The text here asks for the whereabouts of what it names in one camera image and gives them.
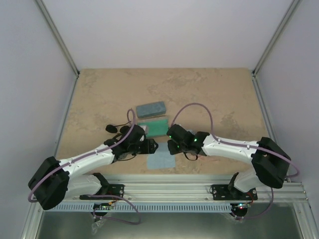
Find left circuit board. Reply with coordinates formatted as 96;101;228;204
93;202;116;211

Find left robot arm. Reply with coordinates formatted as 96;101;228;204
28;124;159;210

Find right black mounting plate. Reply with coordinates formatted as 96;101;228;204
209;184;258;201

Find right circuit board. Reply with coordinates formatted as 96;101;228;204
231;203;251;211

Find aluminium frame post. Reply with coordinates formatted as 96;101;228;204
252;0;302;77
34;0;80;78

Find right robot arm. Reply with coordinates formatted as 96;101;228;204
166;124;291;200

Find slotted cable duct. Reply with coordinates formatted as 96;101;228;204
49;202;232;213

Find left aluminium frame post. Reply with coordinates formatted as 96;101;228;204
34;0;80;78

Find right aluminium frame post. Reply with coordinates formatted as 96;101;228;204
252;0;302;77

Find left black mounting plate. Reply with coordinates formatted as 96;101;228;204
106;184;125;201

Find red transparent glasses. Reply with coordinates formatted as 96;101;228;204
197;155;220;162

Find black mounting plate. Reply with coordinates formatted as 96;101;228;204
106;184;125;201
209;184;258;201

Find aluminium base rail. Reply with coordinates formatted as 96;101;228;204
103;174;309;203

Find black sunglasses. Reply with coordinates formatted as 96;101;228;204
105;109;134;134

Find light blue cleaning cloth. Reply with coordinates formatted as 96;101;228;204
147;142;176;169

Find circuit board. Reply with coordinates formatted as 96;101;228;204
231;203;251;211
93;202;116;211

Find grey glasses case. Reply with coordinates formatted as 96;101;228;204
137;116;169;138

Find blue glasses case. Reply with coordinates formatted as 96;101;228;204
136;101;166;119

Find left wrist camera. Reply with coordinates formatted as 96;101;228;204
140;125;149;135

